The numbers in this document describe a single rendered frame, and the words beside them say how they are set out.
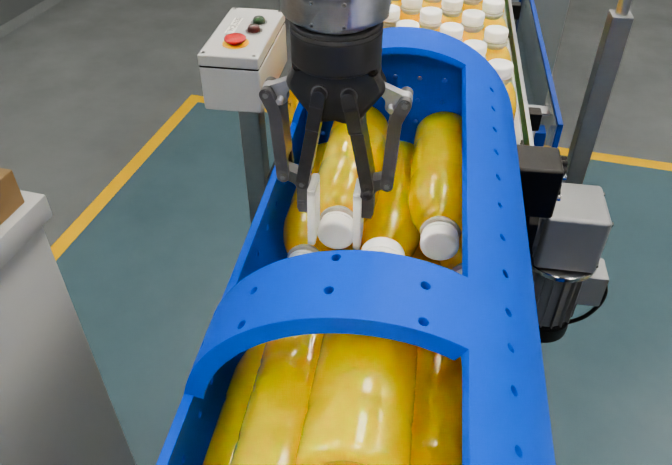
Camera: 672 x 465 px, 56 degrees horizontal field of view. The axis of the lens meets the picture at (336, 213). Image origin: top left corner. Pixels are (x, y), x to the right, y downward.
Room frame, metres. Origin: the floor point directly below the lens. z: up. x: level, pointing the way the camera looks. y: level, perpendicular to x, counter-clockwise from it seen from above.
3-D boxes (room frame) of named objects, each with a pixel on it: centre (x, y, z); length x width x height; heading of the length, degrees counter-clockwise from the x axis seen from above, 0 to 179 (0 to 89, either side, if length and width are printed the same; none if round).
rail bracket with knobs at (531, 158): (0.79, -0.30, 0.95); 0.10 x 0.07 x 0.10; 81
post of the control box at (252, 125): (1.02, 0.16, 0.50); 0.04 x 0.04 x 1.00; 81
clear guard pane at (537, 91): (1.36, -0.46, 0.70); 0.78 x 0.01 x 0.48; 171
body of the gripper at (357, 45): (0.48, 0.00, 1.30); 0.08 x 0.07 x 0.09; 81
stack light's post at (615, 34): (1.10, -0.51, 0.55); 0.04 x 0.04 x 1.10; 81
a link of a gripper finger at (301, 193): (0.49, 0.04, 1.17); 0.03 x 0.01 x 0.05; 81
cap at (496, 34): (1.00, -0.27, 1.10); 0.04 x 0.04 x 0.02
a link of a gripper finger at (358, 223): (0.48, -0.02, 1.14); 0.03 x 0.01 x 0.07; 171
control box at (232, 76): (1.02, 0.16, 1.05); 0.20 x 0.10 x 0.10; 171
